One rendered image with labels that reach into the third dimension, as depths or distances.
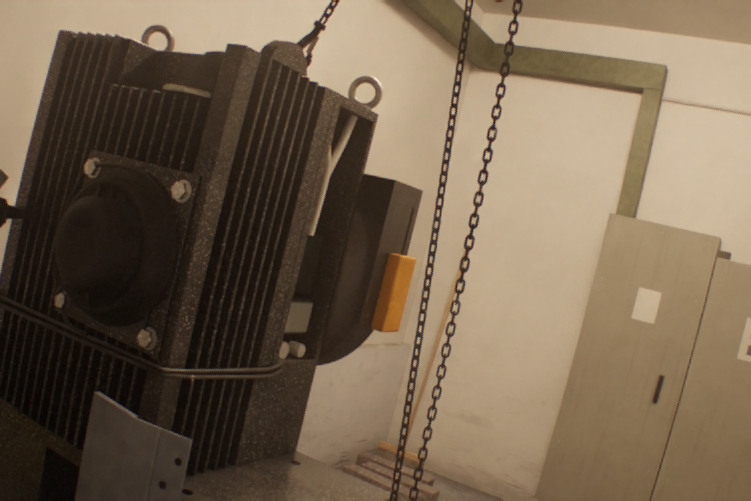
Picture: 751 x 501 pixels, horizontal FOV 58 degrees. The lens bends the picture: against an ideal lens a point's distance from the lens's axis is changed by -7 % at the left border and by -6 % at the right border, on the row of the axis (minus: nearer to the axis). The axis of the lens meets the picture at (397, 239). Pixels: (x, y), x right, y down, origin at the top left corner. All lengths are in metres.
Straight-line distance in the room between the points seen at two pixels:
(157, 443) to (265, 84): 0.57
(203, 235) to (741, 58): 3.64
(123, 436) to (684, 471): 3.30
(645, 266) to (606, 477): 1.14
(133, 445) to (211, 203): 0.38
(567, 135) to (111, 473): 3.68
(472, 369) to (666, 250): 1.37
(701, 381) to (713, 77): 1.69
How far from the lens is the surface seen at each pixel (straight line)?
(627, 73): 4.30
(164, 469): 1.02
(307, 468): 1.46
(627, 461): 4.02
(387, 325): 1.48
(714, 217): 4.17
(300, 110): 1.26
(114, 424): 1.07
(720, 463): 3.97
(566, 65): 4.40
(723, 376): 3.91
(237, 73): 1.13
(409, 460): 4.40
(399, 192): 1.45
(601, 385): 3.99
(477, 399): 4.44
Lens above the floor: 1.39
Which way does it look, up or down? 1 degrees down
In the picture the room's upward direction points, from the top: 14 degrees clockwise
